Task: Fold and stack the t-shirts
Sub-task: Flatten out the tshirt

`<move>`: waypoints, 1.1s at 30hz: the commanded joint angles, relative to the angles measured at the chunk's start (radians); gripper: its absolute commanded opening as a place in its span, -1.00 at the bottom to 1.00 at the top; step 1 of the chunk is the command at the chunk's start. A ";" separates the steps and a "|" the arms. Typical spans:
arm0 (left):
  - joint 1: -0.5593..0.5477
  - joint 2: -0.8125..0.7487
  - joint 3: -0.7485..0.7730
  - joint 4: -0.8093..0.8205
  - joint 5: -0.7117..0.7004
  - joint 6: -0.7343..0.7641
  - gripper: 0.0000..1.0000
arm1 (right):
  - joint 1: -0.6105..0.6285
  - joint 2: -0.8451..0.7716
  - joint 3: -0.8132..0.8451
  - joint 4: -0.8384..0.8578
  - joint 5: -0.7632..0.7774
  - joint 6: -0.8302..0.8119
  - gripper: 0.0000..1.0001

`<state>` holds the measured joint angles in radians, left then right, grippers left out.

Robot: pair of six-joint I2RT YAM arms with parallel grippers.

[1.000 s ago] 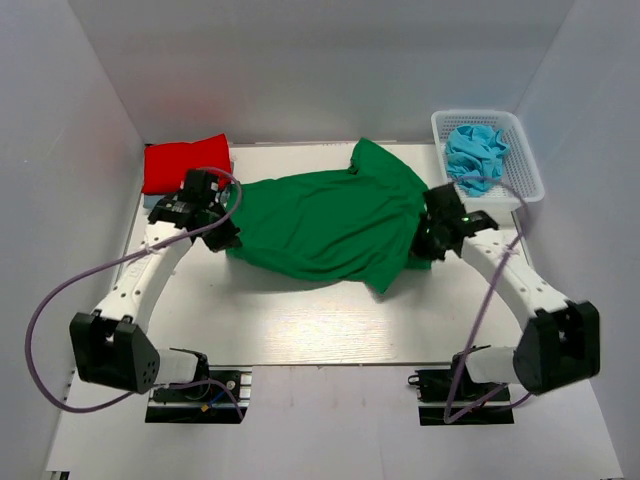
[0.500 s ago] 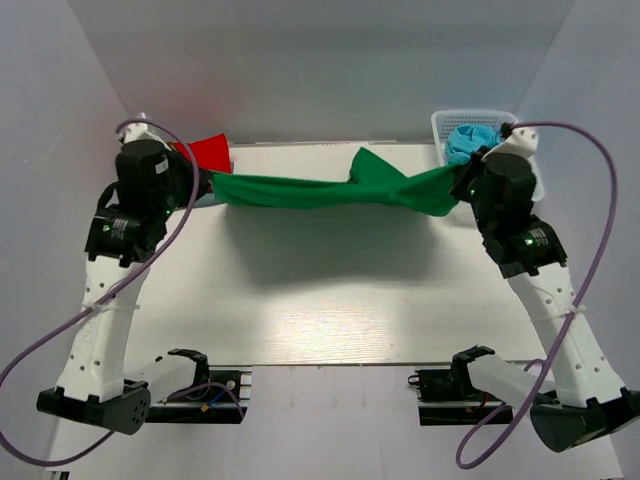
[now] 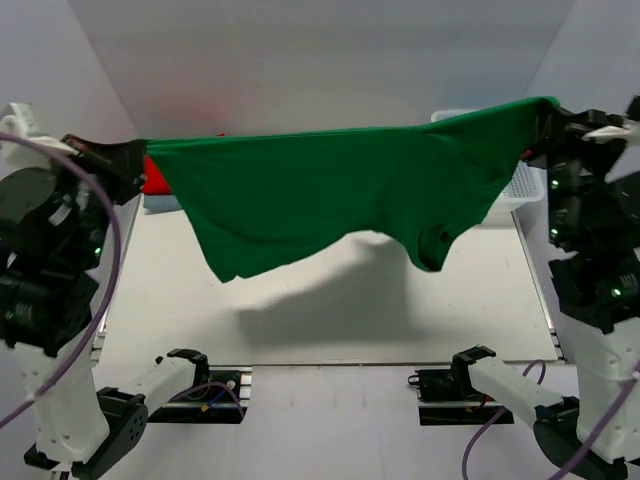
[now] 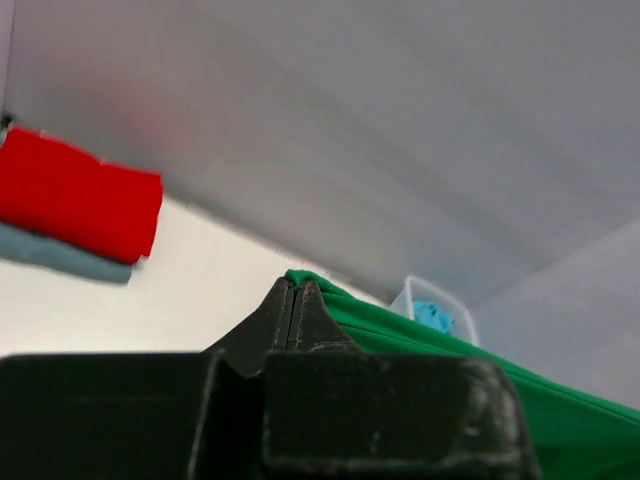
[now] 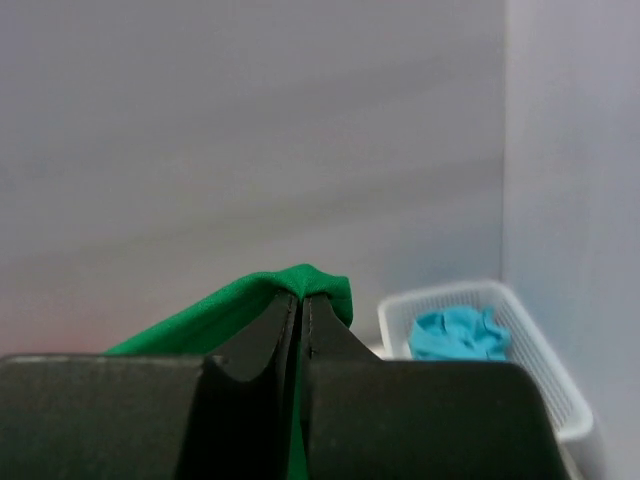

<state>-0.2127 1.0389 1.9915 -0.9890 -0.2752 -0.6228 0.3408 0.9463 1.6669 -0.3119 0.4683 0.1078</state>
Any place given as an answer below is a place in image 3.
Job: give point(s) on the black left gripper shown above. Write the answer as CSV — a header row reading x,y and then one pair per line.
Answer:
x,y
122,162

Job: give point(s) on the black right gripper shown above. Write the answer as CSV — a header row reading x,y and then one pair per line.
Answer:
x,y
568,135

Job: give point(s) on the green t-shirt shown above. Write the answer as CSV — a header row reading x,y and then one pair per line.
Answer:
x,y
257,203

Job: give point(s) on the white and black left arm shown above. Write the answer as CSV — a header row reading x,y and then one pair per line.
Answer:
x,y
61,248

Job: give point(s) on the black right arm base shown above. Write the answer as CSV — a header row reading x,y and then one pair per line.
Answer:
x,y
440,402

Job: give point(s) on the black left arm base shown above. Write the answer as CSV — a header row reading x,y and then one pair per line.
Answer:
x,y
223,403

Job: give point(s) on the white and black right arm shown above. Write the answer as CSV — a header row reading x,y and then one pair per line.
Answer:
x,y
594,435

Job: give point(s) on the folded red t-shirt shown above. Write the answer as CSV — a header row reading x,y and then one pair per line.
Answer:
x,y
155,180

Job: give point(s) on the folded light blue t-shirt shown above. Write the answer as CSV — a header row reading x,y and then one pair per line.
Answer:
x,y
161,203

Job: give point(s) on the white perforated plastic basket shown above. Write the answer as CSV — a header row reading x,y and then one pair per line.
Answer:
x,y
520,185

